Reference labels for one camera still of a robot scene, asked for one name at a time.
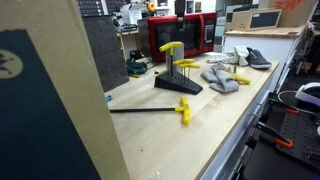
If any long yellow T-handle hex key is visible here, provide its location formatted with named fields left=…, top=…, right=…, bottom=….
left=109, top=95, right=192, bottom=126

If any medium yellow T-handle hex key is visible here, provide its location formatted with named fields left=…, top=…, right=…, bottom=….
left=158, top=41, right=185, bottom=77

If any black wedge hex key rack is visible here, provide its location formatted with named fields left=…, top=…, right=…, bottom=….
left=153, top=69, right=204, bottom=96

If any dark gray sneaker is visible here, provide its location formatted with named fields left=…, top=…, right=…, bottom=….
left=244, top=46, right=274, bottom=70

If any white cloth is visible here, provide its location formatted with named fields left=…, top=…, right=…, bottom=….
left=206, top=45, right=251, bottom=67

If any cardboard box red print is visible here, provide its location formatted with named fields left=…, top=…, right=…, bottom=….
left=257, top=0, right=318, bottom=29

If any green coiled cable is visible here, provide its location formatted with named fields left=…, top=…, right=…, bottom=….
left=125, top=58, right=149, bottom=79

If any red black microwave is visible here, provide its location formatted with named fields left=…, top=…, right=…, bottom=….
left=147, top=11, right=218, bottom=64

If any flat cardboard box black label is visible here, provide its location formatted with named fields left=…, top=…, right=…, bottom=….
left=224, top=7, right=283, bottom=31

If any gray cloth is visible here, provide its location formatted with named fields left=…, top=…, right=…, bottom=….
left=199, top=62, right=240, bottom=95

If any wooden shelf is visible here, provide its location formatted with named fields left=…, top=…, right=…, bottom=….
left=115, top=29, right=141, bottom=63

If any white cable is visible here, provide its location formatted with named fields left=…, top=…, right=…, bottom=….
left=277, top=89, right=301, bottom=105

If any black pegboard plate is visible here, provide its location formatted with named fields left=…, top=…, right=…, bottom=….
left=275, top=111, right=320, bottom=172

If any metal cup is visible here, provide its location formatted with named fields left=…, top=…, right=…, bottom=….
left=165, top=44, right=186, bottom=73

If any white wooden-top counter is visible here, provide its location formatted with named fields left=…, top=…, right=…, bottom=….
left=222, top=25, right=306, bottom=93

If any small yellow T-handle hex key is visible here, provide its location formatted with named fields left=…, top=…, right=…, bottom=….
left=172, top=58, right=196, bottom=81
left=179, top=62, right=202, bottom=83

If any dark gray foam panel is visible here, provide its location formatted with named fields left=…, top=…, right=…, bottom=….
left=82, top=14, right=130, bottom=93

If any black gridded organizer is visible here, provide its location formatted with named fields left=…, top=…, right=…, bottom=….
left=77, top=0, right=105, bottom=17

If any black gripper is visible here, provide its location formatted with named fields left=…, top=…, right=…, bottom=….
left=174, top=0, right=187, bottom=23

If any large cardboard box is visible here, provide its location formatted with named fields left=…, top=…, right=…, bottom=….
left=0, top=0, right=132, bottom=180

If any metal drawer handle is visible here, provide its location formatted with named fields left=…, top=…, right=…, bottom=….
left=229, top=154, right=246, bottom=180
left=249, top=102, right=265, bottom=119

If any black orange bar clamp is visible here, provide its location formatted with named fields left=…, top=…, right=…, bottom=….
left=255, top=121, right=295, bottom=150
left=269, top=99, right=301, bottom=116

